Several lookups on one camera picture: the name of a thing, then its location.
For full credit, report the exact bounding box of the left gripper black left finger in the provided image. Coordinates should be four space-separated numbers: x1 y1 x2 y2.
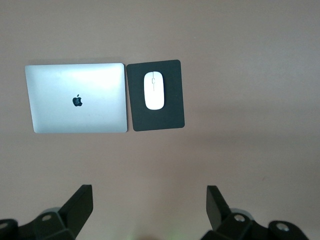
0 184 94 240

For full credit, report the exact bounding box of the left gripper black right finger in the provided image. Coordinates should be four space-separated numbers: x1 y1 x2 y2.
206 185 311 240

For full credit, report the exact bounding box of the white computer mouse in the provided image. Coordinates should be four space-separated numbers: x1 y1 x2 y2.
143 71 166 111

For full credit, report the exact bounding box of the black mouse pad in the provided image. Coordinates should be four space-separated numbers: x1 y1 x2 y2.
125 59 186 132

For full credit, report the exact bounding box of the silver closed laptop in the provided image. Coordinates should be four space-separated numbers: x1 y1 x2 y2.
24 62 129 134

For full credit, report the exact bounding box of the brown table cover mat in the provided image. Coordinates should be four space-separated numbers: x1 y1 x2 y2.
0 0 320 240

